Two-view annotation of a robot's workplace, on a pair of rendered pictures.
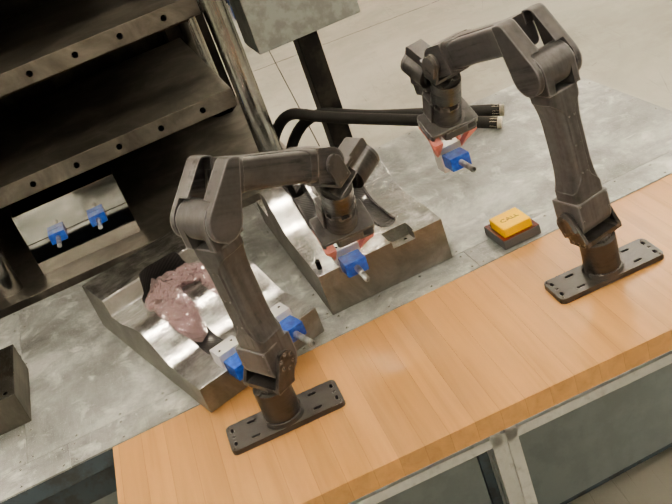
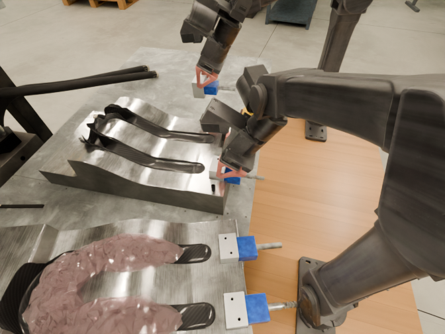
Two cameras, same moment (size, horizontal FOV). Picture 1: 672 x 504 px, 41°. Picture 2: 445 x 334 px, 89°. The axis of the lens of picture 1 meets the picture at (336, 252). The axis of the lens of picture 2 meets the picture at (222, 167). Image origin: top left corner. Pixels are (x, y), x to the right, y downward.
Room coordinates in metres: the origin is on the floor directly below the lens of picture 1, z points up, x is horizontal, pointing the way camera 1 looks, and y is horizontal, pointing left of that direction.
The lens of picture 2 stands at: (1.34, 0.30, 1.33)
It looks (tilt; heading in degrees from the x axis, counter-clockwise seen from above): 51 degrees down; 292
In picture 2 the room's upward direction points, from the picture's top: straight up
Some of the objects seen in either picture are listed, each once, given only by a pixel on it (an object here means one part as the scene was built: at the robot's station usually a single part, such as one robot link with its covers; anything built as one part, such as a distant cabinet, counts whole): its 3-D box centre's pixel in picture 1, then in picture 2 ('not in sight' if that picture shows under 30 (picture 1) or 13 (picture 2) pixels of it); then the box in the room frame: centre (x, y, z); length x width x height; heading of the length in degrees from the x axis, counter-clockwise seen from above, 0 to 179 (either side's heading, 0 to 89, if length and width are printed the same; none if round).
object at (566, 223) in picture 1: (588, 221); not in sight; (1.27, -0.42, 0.90); 0.09 x 0.06 x 0.06; 112
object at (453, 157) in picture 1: (459, 160); (214, 87); (1.60, -0.29, 0.93); 0.13 x 0.05 x 0.05; 10
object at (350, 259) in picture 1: (355, 265); (237, 173); (1.43, -0.02, 0.89); 0.13 x 0.05 x 0.05; 10
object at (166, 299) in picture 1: (190, 288); (104, 285); (1.56, 0.29, 0.90); 0.26 x 0.18 x 0.08; 27
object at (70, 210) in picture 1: (70, 193); not in sight; (2.40, 0.64, 0.87); 0.50 x 0.27 x 0.17; 10
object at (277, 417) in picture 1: (278, 401); (321, 308); (1.19, 0.17, 0.84); 0.20 x 0.07 x 0.08; 97
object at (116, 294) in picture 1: (195, 306); (110, 295); (1.56, 0.30, 0.85); 0.50 x 0.26 x 0.11; 27
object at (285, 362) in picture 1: (266, 366); (329, 296); (1.20, 0.17, 0.90); 0.09 x 0.06 x 0.06; 42
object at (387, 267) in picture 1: (339, 211); (146, 147); (1.70, -0.04, 0.87); 0.50 x 0.26 x 0.14; 10
